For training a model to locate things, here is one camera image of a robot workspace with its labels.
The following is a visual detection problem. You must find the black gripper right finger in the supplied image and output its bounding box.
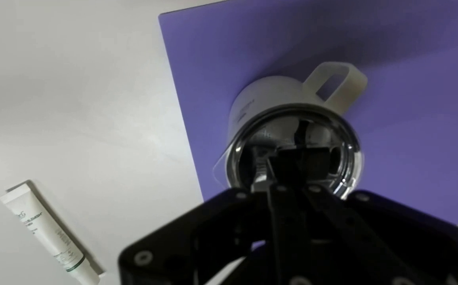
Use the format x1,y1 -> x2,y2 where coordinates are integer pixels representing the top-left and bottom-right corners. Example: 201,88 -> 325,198
296,183 -> 458,285

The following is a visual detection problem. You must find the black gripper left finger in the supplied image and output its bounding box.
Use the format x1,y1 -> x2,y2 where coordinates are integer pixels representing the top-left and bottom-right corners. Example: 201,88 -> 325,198
117,183 -> 307,285

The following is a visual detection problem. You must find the chrome flask lid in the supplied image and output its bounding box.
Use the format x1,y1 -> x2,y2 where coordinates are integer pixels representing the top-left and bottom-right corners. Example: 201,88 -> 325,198
223,105 -> 364,202

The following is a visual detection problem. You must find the purple rectangular mat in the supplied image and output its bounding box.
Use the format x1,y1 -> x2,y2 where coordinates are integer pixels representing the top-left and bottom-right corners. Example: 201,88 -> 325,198
157,0 -> 458,227

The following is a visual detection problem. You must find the white cream tube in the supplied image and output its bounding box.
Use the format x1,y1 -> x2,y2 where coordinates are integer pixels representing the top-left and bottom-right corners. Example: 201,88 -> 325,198
0,181 -> 103,285

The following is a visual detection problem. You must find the white flask mug with handle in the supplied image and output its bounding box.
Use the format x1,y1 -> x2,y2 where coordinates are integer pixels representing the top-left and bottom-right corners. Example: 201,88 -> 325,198
225,61 -> 369,160

